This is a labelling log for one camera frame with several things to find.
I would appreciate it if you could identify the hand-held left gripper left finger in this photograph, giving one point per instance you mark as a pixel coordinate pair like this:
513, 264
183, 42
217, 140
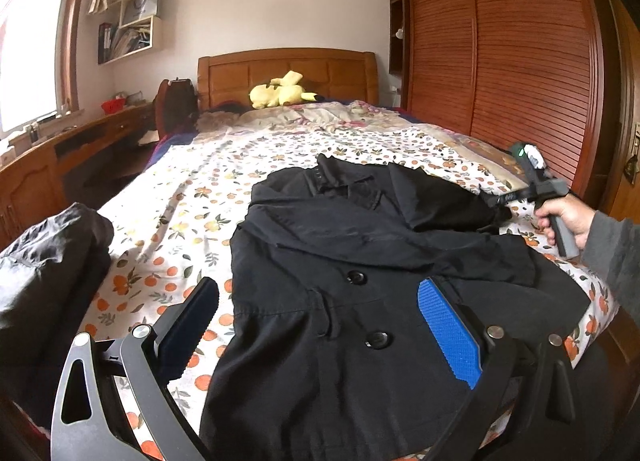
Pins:
192, 326

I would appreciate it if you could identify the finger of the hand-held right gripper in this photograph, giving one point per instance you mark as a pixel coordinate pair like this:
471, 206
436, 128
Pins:
515, 197

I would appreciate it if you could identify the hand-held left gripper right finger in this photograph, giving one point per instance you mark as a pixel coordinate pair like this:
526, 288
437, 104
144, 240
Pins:
447, 331

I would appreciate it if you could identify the black double-breasted coat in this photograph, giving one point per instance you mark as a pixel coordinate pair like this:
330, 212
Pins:
310, 241

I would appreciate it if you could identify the person's right forearm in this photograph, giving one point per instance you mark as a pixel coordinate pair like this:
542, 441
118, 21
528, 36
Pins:
615, 256

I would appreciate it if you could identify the person's right hand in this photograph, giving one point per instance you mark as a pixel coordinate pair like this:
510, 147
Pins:
570, 221

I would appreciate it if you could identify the wooden door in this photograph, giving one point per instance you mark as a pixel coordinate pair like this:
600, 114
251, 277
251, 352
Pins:
627, 91

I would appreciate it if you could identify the wooden slatted wardrobe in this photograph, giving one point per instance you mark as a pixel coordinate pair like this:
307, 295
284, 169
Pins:
500, 66

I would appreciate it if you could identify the orange print bed sheet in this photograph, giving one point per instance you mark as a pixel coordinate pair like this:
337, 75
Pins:
190, 181

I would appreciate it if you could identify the folded dark grey garment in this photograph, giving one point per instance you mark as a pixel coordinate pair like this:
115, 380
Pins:
45, 266

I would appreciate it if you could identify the floral quilt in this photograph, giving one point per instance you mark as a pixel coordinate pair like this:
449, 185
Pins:
325, 113

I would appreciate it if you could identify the wooden bed headboard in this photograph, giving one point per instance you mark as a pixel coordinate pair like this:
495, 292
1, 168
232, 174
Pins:
340, 73

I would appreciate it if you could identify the long wooden desk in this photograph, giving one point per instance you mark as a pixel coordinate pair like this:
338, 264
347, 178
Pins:
30, 176

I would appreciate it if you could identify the red bowl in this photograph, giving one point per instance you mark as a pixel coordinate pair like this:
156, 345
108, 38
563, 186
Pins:
113, 105

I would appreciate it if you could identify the yellow plush toy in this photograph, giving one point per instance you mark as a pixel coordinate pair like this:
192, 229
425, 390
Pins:
270, 93

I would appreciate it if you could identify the white paper bag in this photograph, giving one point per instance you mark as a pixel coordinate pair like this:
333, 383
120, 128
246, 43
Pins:
140, 6

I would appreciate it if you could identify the wooden framed window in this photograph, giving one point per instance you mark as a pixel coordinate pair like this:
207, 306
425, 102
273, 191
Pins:
30, 41

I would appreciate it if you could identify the white wall shelf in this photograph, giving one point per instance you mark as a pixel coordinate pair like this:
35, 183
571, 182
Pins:
156, 33

